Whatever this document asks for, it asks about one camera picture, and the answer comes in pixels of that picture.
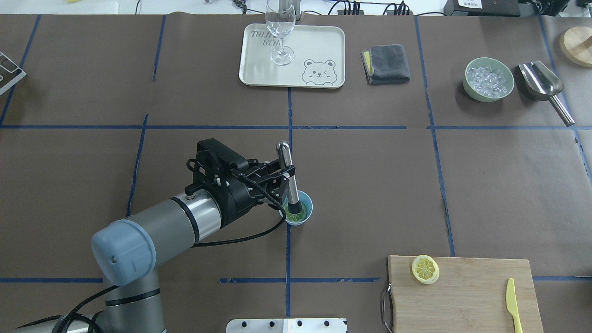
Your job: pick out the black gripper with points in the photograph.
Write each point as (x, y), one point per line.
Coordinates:
(237, 197)

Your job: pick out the steel muddler black tip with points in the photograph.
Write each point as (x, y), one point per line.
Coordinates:
(283, 151)

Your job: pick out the green lime slice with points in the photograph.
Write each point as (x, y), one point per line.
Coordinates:
(296, 218)

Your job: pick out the blue paper cup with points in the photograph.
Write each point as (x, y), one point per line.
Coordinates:
(304, 200)

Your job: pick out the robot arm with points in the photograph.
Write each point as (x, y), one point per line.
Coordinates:
(130, 250)

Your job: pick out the yellow lemon half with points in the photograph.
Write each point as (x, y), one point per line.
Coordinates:
(425, 269)

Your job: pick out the cream bear tray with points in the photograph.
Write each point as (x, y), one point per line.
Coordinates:
(319, 58)

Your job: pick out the grey folded cloth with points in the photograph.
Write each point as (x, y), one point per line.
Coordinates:
(386, 64)

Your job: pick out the clear wine glass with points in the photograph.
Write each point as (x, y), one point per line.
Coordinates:
(280, 18)

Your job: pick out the bamboo cutting board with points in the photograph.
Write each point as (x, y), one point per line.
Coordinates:
(468, 297)

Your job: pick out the green bowl of ice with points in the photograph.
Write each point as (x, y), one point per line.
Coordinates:
(487, 80)

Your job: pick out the yellow plastic knife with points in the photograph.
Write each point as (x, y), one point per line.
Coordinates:
(512, 305)

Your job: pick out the steel ice scoop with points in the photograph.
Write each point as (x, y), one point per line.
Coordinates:
(543, 85)

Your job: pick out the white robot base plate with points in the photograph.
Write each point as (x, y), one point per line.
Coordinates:
(288, 325)

